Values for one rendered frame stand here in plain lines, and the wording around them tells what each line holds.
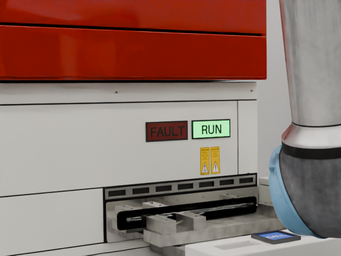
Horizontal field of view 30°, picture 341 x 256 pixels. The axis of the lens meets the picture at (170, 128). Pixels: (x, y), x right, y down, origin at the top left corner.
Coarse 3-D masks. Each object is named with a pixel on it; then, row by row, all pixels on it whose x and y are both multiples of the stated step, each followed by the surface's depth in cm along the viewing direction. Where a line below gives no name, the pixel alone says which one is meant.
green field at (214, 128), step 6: (228, 120) 165; (198, 126) 160; (204, 126) 161; (210, 126) 162; (216, 126) 163; (222, 126) 164; (228, 126) 165; (198, 132) 160; (204, 132) 161; (210, 132) 162; (216, 132) 163; (222, 132) 164; (228, 132) 165
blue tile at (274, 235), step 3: (264, 234) 102; (267, 234) 102; (270, 234) 102; (273, 234) 102; (276, 234) 102; (279, 234) 101; (282, 234) 101; (285, 234) 102; (267, 237) 99; (270, 237) 99; (273, 237) 99; (276, 237) 99; (279, 237) 99; (282, 237) 99; (285, 237) 99
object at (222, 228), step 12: (240, 216) 160; (252, 216) 160; (264, 216) 160; (180, 228) 147; (216, 228) 148; (228, 228) 150; (240, 228) 151; (252, 228) 153; (264, 228) 155; (276, 228) 157; (144, 240) 147; (156, 240) 142; (168, 240) 142; (180, 240) 143; (192, 240) 145; (204, 240) 146
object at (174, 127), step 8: (152, 128) 154; (160, 128) 155; (168, 128) 156; (176, 128) 157; (184, 128) 158; (152, 136) 154; (160, 136) 155; (168, 136) 156; (176, 136) 157; (184, 136) 158
